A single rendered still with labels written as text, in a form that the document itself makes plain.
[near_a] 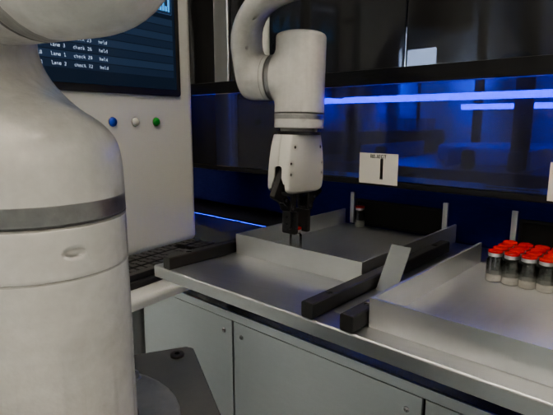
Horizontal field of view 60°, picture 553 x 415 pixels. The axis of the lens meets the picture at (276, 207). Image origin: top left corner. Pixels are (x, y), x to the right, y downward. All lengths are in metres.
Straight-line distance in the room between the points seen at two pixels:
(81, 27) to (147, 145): 0.84
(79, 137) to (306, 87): 0.51
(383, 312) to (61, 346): 0.34
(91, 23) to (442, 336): 0.42
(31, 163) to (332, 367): 0.92
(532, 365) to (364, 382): 0.64
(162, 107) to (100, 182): 0.85
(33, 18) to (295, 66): 0.51
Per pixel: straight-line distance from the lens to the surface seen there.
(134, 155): 1.13
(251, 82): 0.82
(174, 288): 0.94
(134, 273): 0.94
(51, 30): 0.34
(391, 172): 0.94
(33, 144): 0.33
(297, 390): 1.24
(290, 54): 0.79
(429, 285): 0.69
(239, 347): 1.35
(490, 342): 0.51
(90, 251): 0.34
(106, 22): 0.32
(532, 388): 0.50
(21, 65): 0.41
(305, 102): 0.78
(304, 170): 0.80
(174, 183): 1.21
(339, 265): 0.71
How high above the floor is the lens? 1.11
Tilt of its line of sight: 10 degrees down
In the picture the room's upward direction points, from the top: straight up
